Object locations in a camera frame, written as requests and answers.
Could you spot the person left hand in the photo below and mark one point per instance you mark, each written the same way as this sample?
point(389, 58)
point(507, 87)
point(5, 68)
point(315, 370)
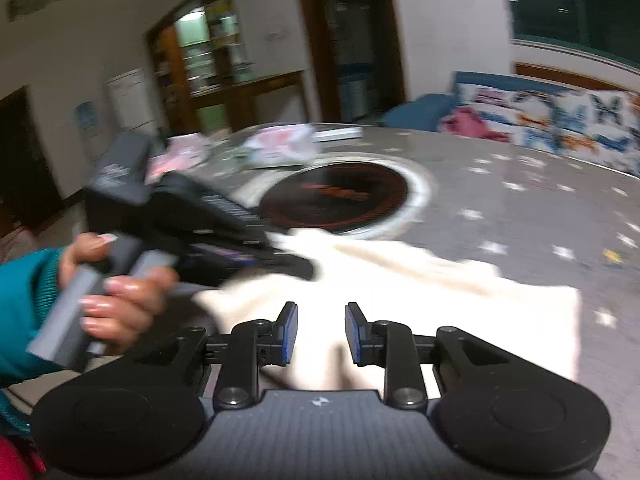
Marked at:
point(129, 305)

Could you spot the grey star tablecloth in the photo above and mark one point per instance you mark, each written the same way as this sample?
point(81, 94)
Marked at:
point(540, 218)

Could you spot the white remote control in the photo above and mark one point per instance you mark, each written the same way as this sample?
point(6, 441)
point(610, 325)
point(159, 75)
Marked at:
point(337, 134)

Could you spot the teal sleeve forearm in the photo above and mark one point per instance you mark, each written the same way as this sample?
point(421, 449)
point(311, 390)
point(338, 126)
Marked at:
point(29, 288)

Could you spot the black round induction cooktop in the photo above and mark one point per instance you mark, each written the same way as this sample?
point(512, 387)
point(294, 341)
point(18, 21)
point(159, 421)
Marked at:
point(340, 197)

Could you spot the butterfly pillow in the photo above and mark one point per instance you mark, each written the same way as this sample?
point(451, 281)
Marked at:
point(601, 127)
point(525, 116)

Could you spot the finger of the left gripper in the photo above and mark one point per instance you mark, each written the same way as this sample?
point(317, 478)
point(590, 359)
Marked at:
point(280, 262)

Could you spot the white pink tissue pack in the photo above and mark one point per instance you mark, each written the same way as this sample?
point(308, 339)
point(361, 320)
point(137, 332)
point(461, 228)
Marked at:
point(280, 146)

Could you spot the dark window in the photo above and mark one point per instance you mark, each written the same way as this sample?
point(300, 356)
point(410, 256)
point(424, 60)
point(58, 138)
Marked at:
point(609, 28)

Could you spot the cream sweatshirt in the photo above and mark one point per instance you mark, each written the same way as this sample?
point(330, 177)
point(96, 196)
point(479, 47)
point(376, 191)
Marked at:
point(394, 281)

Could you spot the left butterfly pillow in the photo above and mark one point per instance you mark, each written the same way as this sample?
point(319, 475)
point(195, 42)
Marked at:
point(525, 116)

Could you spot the blue corner sofa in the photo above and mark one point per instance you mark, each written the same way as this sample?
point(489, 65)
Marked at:
point(424, 112)

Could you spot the right butterfly pillow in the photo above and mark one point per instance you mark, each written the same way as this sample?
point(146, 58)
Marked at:
point(601, 127)

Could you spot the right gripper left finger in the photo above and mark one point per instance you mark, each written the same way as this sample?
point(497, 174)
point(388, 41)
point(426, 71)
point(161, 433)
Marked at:
point(246, 350)

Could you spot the dark wooden door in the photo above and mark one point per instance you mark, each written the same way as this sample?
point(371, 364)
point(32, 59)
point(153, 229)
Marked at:
point(355, 56)

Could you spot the dark wooden sideboard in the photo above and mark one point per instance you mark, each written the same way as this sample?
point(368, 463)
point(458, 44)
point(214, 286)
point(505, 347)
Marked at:
point(239, 98)

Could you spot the pink tissue box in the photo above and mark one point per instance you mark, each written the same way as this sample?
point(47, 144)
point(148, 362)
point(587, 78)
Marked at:
point(182, 153)

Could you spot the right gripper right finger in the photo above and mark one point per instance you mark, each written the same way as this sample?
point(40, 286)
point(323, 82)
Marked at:
point(391, 346)

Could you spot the pink crumpled garment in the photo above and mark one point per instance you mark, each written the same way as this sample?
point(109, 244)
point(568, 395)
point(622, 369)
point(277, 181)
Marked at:
point(463, 121)

